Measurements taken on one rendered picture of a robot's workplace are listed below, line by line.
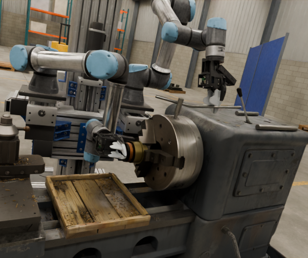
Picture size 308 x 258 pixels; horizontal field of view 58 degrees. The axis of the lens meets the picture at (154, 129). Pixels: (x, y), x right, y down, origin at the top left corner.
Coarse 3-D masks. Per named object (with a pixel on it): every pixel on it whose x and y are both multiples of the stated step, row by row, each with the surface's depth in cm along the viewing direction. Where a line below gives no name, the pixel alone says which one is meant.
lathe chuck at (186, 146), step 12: (156, 120) 116; (168, 120) 109; (180, 120) 112; (156, 132) 116; (168, 132) 108; (180, 132) 106; (192, 132) 109; (168, 144) 108; (180, 144) 103; (192, 144) 107; (180, 156) 103; (192, 156) 106; (156, 168) 115; (168, 168) 107; (192, 168) 107; (144, 180) 122; (156, 180) 114; (168, 180) 107; (180, 180) 108
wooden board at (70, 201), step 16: (48, 176) 114; (64, 176) 117; (80, 176) 121; (96, 176) 125; (112, 176) 128; (48, 192) 109; (64, 192) 108; (80, 192) 111; (96, 192) 113; (112, 192) 116; (128, 192) 115; (64, 208) 98; (80, 208) 100; (96, 208) 102; (112, 208) 104; (128, 208) 107; (144, 208) 105; (64, 224) 88; (80, 224) 88; (96, 224) 90; (112, 224) 93; (128, 224) 97; (144, 224) 101
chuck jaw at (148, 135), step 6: (144, 120) 116; (150, 120) 117; (144, 126) 116; (150, 126) 116; (138, 132) 116; (144, 132) 114; (150, 132) 115; (138, 138) 112; (144, 138) 113; (150, 138) 114; (150, 144) 116; (156, 144) 118
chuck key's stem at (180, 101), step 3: (180, 99) 109; (183, 99) 109; (180, 102) 109; (177, 105) 110; (180, 105) 110; (177, 108) 110; (180, 108) 110; (174, 111) 111; (177, 111) 110; (174, 114) 112; (177, 114) 111; (174, 117) 112
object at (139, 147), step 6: (126, 144) 106; (132, 144) 108; (138, 144) 108; (144, 144) 112; (126, 150) 112; (132, 150) 106; (138, 150) 107; (126, 156) 106; (132, 156) 106; (138, 156) 107; (132, 162) 108; (138, 162) 110
